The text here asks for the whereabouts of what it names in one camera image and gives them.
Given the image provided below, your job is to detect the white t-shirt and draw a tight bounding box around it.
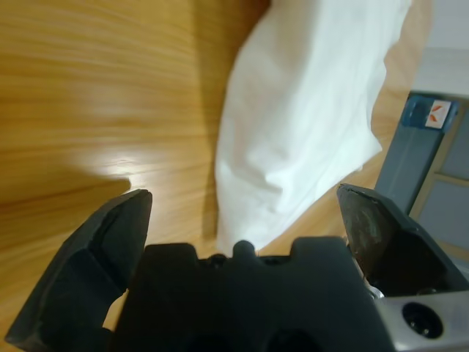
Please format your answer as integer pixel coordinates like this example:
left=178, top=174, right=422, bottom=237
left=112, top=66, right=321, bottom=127
left=214, top=0, right=413, bottom=254

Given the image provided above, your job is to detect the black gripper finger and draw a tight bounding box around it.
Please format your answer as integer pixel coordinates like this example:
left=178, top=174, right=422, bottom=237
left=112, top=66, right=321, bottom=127
left=336, top=182, right=459, bottom=298
left=7, top=188, right=153, bottom=351

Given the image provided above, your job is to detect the blue box with orange mark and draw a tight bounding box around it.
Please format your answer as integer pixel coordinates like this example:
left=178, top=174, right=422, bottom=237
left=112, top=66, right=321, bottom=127
left=375, top=91, right=462, bottom=218

